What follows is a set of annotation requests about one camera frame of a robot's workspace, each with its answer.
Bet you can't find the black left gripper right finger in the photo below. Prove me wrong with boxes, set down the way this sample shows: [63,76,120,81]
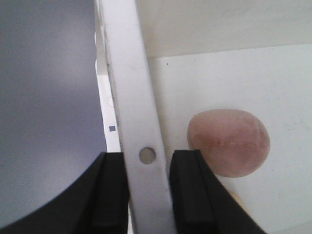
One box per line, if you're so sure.
[170,150,264,234]

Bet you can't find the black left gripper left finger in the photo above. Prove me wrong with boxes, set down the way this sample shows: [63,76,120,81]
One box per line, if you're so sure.
[0,153,128,234]

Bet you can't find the pink peach-shaped toy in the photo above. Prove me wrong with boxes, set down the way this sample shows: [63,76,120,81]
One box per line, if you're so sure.
[187,109,270,177]

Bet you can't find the white plastic Totelife crate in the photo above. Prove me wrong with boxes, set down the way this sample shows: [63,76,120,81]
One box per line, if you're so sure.
[95,0,312,234]

